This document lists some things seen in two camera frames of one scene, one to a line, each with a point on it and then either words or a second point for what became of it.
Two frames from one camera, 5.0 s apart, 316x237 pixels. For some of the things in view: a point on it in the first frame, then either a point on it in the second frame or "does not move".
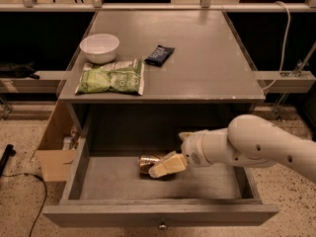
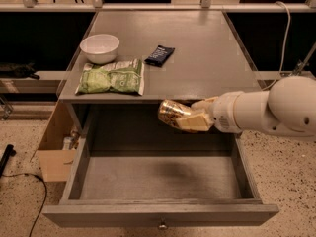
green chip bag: (126, 76) does not move
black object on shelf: (15, 70) does not move
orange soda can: (145, 161) -> (169, 111)
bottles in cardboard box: (71, 142) does not move
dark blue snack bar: (159, 55) does not move
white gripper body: (194, 147) -> (225, 112)
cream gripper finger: (174, 162) -> (197, 122)
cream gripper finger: (186, 135) -> (205, 104)
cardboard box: (57, 165) does not move
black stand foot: (9, 151) does not move
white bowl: (100, 48) does not move
